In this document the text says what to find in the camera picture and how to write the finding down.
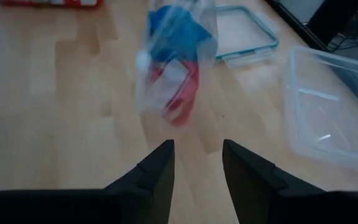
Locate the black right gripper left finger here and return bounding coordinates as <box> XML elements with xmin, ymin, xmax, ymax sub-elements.
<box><xmin>103</xmin><ymin>139</ymin><xmax>176</xmax><ymax>224</ymax></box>

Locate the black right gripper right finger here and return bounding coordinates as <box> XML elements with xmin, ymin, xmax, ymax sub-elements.
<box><xmin>222</xmin><ymin>139</ymin><xmax>326</xmax><ymax>224</ymax></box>

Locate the clear zip plastic bag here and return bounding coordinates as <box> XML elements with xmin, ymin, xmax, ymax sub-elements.
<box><xmin>134</xmin><ymin>0</ymin><xmax>219</xmax><ymax>128</ymax></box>

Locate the red bandage roll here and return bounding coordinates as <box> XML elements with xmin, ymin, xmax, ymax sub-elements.
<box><xmin>152</xmin><ymin>58</ymin><xmax>201</xmax><ymax>127</ymax></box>

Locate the clear plastic container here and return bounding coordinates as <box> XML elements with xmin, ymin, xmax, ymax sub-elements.
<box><xmin>279</xmin><ymin>45</ymin><xmax>358</xmax><ymax>171</ymax></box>

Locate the blue bandage strip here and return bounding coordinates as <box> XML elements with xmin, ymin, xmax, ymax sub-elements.
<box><xmin>147</xmin><ymin>4</ymin><xmax>214</xmax><ymax>65</ymax></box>

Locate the teal-rimmed container lid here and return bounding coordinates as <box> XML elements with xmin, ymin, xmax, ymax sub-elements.
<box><xmin>213</xmin><ymin>4</ymin><xmax>280</xmax><ymax>68</ymax></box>

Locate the black tower fan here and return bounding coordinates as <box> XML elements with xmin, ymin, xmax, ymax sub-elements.
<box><xmin>306</xmin><ymin>0</ymin><xmax>358</xmax><ymax>46</ymax></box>

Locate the red first aid kit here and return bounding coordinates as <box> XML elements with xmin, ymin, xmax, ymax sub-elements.
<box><xmin>0</xmin><ymin>0</ymin><xmax>103</xmax><ymax>8</ymax></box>

